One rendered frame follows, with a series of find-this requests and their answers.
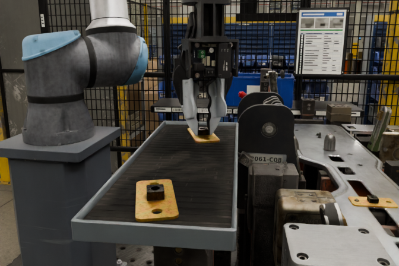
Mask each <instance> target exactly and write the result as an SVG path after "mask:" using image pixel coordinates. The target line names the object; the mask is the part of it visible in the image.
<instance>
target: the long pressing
mask: <svg viewBox="0 0 399 266"><path fill-rule="evenodd" d="M295 130H297V131H295ZM334 131H335V132H334ZM317 133H321V138H318V135H316V134H317ZM329 133H332V134H333V135H334V136H335V140H336V142H335V151H326V150H324V139H325V136H326V135H327V134H329ZM294 135H295V136H296V138H297V140H298V143H299V150H297V153H298V158H299V162H300V163H303V164H307V165H309V166H313V167H316V168H319V169H322V170H324V171H325V172H326V173H327V175H328V176H329V178H330V179H331V181H332V182H333V184H334V185H335V187H336V188H337V190H335V191H333V192H331V193H332V195H333V197H334V199H335V200H336V202H337V204H338V205H339V207H340V209H341V212H342V213H343V216H344V217H345V219H346V222H347V225H348V226H354V227H366V228H368V229H371V230H372V231H373V232H374V234H375V235H376V237H377V238H378V239H379V241H380V242H381V243H382V245H383V247H384V248H385V250H386V251H387V253H388V254H389V256H390V257H391V258H392V260H393V261H394V262H395V264H396V266H399V248H398V247H397V245H396V244H399V237H392V236H390V235H389V234H388V233H387V232H386V231H385V230H384V228H383V227H382V226H381V225H380V223H379V222H378V220H377V219H376V218H375V216H374V215H373V214H372V213H371V211H370V210H369V209H371V208H374V209H382V210H384V211H386V212H387V214H388V215H389V216H390V217H391V218H392V219H393V220H394V222H395V223H396V224H397V226H398V227H399V186H398V185H397V184H396V183H395V182H394V181H393V180H392V179H391V178H389V177H388V176H387V175H386V174H385V173H384V172H383V171H382V167H383V162H381V161H380V159H378V158H377V157H376V156H375V155H374V154H372V153H371V152H370V151H369V150H368V149H367V148H366V147H364V146H363V145H362V144H361V143H360V142H358V140H356V139H355V138H354V137H353V136H351V135H350V134H349V133H348V132H347V131H346V130H345V129H344V128H342V127H341V126H337V125H322V124H299V123H295V124H294ZM349 154H351V155H349ZM330 157H340V158H341V159H342V161H343V162H339V161H332V160H331V159H330ZM359 164H360V165H362V166H359ZM338 167H345V168H349V169H350V170H351V171H352V172H353V173H354V175H345V174H342V173H341V172H340V171H339V169H338ZM348 181H359V182H361V183H362V184H363V185H364V187H365V188H366V189H367V190H368V191H369V192H370V194H371V195H373V194H374V195H376V196H377V197H378V198H391V199H392V200H393V201H394V202H395V203H396V204H397V205H398V208H381V207H358V206H353V205H352V203H351V202H350V201H349V199H348V197H359V196H358V194H357V193H356V191H355V190H354V189H353V188H352V186H351V185H350V184H349V183H348Z"/></svg>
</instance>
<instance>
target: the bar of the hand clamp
mask: <svg viewBox="0 0 399 266"><path fill-rule="evenodd" d="M279 76H280V77H281V79H284V78H285V74H284V71H283V70H281V71H280V73H277V72H275V71H268V73H267V74H266V75H264V78H266V79H267V80H268V79H269V85H270V92H275V93H277V94H278V88H277V78H278V77H279Z"/></svg>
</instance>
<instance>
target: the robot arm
mask: <svg viewBox="0 0 399 266"><path fill-rule="evenodd" d="M89 2H90V13H91V24H90V25H89V26H88V27H87V28H86V30H85V32H86V37H80V36H81V34H80V32H79V31H78V30H70V31H59V32H53V33H43V34H34V35H30V36H27V37H25V38H24V39H23V42H22V48H23V57H22V61H23V63H24V74H25V80H26V90H27V101H28V108H27V112H26V117H25V120H24V125H23V129H22V136H23V142H24V143H26V144H29V145H36V146H56V145H67V144H73V143H78V142H82V141H85V140H87V139H90V138H91V137H93V136H94V135H95V131H94V123H93V121H92V118H91V116H90V114H89V111H88V109H87V106H86V104H85V101H84V88H97V87H112V86H120V87H122V86H125V85H130V84H136V83H137V82H139V81H140V80H141V79H142V77H143V76H144V73H145V71H146V69H147V64H148V48H147V45H146V43H145V40H144V39H143V38H142V37H140V36H137V31H136V27H135V26H134V25H133V24H131V23H130V22H129V18H128V6H127V0H89ZM181 4H182V5H188V6H194V12H190V14H189V18H188V24H187V28H186V33H185V38H184V39H181V43H182V44H181V45H179V46H178V49H179V50H180V55H179V58H174V63H175V64H174V68H173V74H172V81H173V86H174V89H175V92H176V95H177V97H178V100H179V103H180V106H181V108H182V111H183V114H184V116H185V119H186V121H187V123H188V125H189V127H190V129H191V130H192V132H193V133H194V134H195V135H198V131H199V123H198V121H197V112H198V108H197V105H196V99H197V97H198V95H199V90H200V87H199V85H198V84H196V83H195V82H193V79H201V78H210V77H215V78H213V79H212V80H211V81H210V82H209V83H207V85H206V91H207V94H208V96H209V100H210V101H209V104H208V107H207V109H208V112H209V114H208V119H207V128H208V134H209V135H212V133H213V132H214V131H215V129H216V128H217V126H218V124H219V122H220V119H221V117H224V116H226V113H227V105H226V96H227V93H228V91H229V89H230V86H231V85H232V80H233V76H234V77H238V60H239V39H228V38H227V36H224V6H225V5H230V0H181ZM235 49H236V65H235V68H234V54H235ZM190 77H191V78H190Z"/></svg>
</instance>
